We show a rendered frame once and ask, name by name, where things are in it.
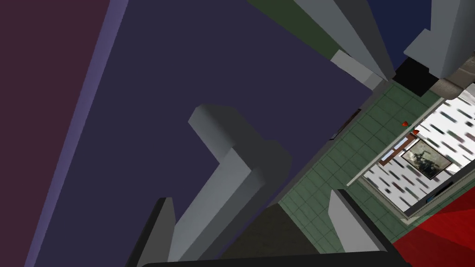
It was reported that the dark navy cupboard door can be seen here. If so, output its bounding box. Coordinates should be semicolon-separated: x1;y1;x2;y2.
24;0;373;267

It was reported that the grey angular bar handle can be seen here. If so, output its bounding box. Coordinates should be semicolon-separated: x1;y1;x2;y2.
167;103;294;262

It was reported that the grey long bar handle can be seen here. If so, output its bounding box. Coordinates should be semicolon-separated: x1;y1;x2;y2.
293;0;396;92

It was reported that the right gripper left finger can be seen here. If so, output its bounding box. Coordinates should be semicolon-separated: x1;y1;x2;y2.
125;197;177;267

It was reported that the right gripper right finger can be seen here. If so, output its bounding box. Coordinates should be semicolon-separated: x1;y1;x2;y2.
328;189;395;254

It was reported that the dark framed wall picture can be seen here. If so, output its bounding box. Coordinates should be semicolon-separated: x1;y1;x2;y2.
400;139;454;181

